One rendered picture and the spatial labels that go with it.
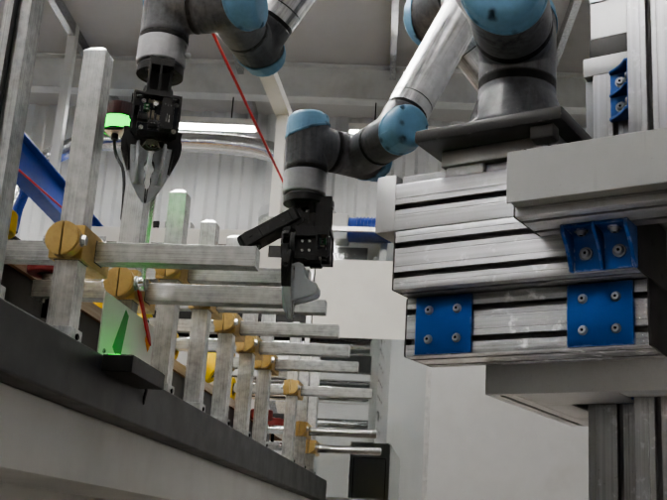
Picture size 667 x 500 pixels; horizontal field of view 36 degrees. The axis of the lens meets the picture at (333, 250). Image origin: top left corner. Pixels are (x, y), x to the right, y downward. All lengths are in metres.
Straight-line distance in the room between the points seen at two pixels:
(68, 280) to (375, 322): 2.84
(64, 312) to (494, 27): 0.71
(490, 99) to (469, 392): 9.22
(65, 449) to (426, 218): 0.61
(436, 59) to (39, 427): 0.89
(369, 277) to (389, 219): 2.76
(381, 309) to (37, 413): 2.93
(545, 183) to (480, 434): 9.38
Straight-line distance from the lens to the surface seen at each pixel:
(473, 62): 2.06
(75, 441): 1.59
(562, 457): 10.73
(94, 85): 1.60
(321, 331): 2.47
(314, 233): 1.72
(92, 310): 2.17
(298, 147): 1.78
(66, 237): 1.49
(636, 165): 1.28
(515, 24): 1.46
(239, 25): 1.61
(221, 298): 1.74
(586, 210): 1.32
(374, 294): 4.28
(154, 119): 1.57
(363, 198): 11.14
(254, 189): 11.28
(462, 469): 10.59
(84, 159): 1.55
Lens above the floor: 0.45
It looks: 16 degrees up
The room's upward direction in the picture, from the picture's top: 4 degrees clockwise
